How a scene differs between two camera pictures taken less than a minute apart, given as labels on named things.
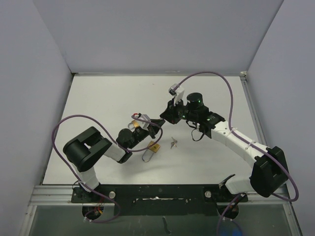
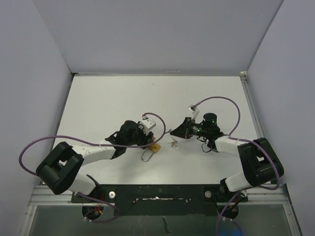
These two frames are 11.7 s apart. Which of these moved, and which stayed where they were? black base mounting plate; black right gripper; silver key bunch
Moved: black right gripper
Stayed: silver key bunch; black base mounting plate
